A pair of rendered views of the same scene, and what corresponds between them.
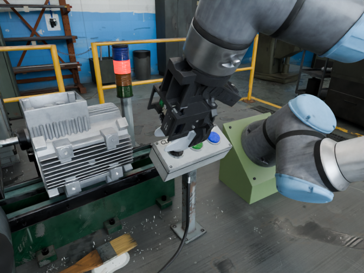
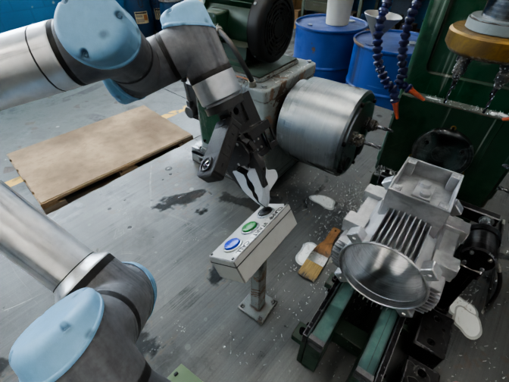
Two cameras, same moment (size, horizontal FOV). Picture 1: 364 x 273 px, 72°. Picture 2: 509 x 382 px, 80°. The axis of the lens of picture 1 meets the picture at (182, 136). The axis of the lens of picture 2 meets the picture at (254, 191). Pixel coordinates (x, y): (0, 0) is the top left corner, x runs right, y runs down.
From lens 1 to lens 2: 86 cm
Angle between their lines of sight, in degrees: 110
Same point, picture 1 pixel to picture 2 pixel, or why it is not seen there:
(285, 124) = (120, 311)
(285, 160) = (141, 284)
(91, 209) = not seen: hidden behind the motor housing
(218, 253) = (222, 287)
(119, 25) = not seen: outside the picture
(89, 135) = (372, 213)
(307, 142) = (104, 284)
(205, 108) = not seen: hidden behind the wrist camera
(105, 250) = (319, 258)
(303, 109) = (89, 291)
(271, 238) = (167, 321)
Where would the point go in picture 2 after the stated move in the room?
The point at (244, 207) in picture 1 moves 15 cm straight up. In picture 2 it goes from (195, 366) to (183, 335)
